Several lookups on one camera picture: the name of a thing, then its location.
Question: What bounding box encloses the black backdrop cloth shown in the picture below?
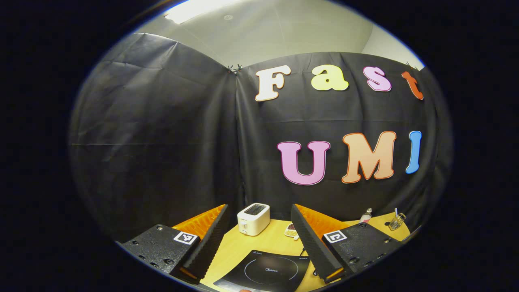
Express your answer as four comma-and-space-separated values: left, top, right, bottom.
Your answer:
69, 32, 454, 244

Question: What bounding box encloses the black induction cooktop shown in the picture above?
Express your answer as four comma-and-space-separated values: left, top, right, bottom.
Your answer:
213, 250, 311, 292

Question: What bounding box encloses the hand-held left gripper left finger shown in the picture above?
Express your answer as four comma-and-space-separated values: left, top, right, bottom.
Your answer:
122, 204, 230, 283

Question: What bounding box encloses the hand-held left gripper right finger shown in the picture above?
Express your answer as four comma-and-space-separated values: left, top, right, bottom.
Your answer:
291, 204, 402, 283

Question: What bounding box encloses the wire mesh basket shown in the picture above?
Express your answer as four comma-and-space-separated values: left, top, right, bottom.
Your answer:
388, 213, 407, 231

